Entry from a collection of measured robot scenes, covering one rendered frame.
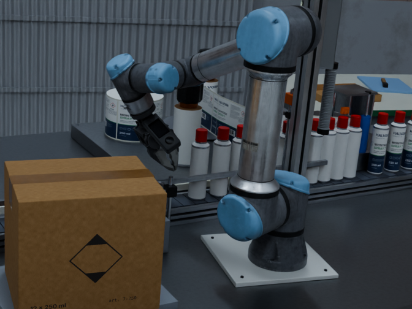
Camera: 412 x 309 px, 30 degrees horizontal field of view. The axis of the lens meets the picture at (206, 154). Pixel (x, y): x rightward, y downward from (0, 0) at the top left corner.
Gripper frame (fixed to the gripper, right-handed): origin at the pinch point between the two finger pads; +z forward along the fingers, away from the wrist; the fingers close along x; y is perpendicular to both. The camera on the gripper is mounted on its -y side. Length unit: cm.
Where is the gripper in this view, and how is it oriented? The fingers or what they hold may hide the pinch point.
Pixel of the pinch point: (174, 167)
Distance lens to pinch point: 214.3
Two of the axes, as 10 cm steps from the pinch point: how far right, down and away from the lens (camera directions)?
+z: 3.7, 7.7, 5.2
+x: -7.9, 5.5, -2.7
